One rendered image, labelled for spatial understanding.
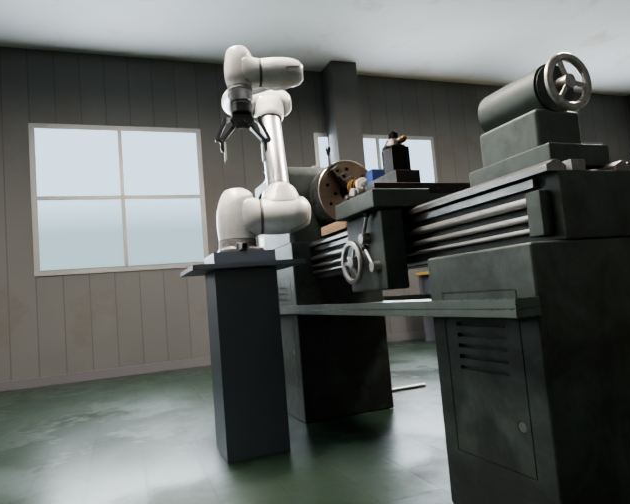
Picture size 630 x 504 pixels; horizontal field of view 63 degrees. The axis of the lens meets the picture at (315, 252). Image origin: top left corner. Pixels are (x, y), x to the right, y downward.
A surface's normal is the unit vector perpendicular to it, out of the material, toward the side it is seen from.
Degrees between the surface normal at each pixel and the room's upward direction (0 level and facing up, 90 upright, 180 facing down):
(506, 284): 90
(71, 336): 90
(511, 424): 90
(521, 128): 90
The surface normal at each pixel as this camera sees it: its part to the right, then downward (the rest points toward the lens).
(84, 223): 0.35, -0.11
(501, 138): -0.93, 0.05
